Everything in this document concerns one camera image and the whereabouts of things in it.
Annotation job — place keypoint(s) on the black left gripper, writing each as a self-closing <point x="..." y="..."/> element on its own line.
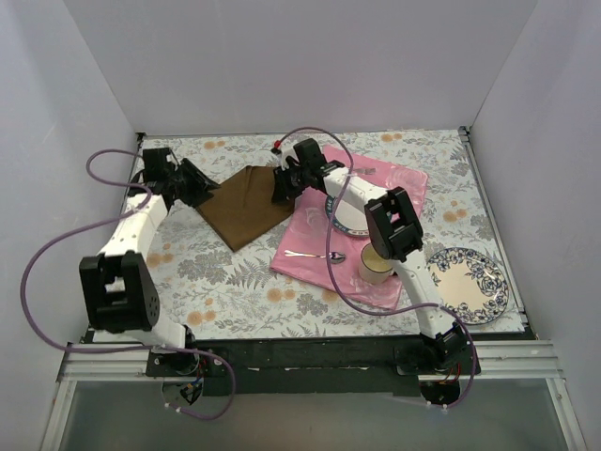
<point x="189" y="178"/>

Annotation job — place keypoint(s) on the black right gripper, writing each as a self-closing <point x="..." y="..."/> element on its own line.
<point x="285" y="183"/>

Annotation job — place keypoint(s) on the brown cloth napkin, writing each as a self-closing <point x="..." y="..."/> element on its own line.
<point x="241" y="210"/>

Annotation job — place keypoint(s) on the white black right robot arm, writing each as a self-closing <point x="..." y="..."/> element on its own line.
<point x="396" y="235"/>

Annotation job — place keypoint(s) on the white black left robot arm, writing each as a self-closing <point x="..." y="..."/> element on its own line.
<point x="120" y="295"/>

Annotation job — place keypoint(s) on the green rimmed white plate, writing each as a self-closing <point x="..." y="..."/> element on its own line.
<point x="350" y="222"/>

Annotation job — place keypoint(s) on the pink floral placemat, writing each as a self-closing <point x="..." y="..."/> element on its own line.
<point x="307" y="233"/>

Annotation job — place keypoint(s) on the silver fork on placemat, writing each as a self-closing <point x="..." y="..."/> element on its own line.
<point x="365" y="170"/>

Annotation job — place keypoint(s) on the silver spoon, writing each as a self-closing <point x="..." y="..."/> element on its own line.
<point x="334" y="257"/>

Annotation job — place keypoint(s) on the cream mug dark rim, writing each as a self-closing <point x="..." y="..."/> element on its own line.
<point x="373" y="269"/>

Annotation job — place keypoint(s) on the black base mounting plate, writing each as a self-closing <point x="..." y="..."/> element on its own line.
<point x="332" y="365"/>

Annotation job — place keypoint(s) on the blue floral white plate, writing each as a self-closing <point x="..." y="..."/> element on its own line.
<point x="470" y="284"/>

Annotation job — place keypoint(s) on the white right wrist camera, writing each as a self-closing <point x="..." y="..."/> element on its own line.
<point x="286" y="157"/>

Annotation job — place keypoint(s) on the aluminium table frame rail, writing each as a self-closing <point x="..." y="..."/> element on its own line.
<point x="518" y="401"/>

